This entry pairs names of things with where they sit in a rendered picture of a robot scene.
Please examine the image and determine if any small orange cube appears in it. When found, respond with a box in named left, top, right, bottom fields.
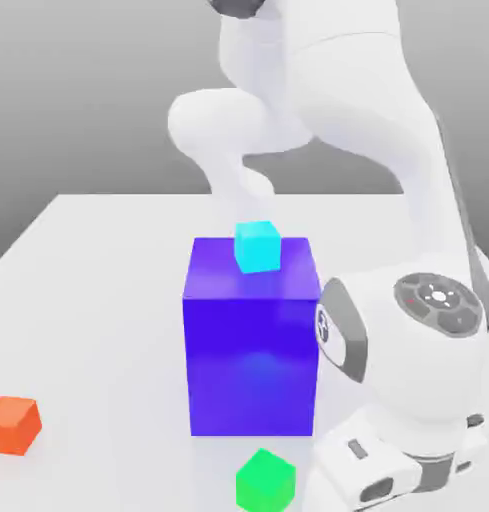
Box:
left=0, top=395, right=44, bottom=458

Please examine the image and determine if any small cyan cube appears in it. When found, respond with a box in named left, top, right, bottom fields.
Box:
left=233, top=220, right=283, bottom=276

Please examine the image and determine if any large blue box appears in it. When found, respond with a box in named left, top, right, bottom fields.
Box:
left=182, top=236, right=322, bottom=438

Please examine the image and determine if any small green cube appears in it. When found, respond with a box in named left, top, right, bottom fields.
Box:
left=234, top=447, right=298, bottom=512

